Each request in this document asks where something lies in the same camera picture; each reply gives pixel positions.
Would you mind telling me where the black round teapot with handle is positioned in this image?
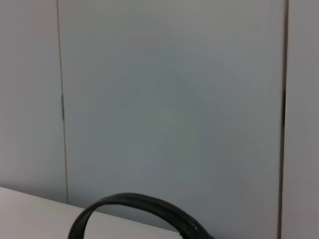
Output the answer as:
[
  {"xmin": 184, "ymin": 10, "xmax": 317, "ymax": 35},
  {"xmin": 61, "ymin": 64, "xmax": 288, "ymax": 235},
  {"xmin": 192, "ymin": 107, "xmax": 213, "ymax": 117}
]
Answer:
[{"xmin": 67, "ymin": 192, "xmax": 215, "ymax": 239}]

